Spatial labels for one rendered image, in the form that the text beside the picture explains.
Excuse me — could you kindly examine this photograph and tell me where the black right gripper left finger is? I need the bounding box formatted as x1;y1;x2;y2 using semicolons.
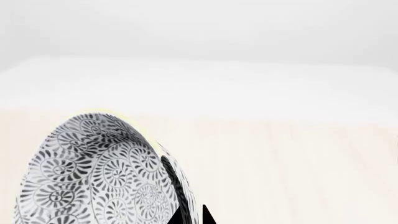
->
165;205;188;224

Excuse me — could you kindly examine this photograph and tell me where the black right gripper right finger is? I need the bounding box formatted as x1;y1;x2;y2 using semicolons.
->
202;203;218;224

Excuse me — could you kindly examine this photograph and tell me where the black white spiral-patterned bowl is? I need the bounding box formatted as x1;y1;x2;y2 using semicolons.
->
12;112;201;224

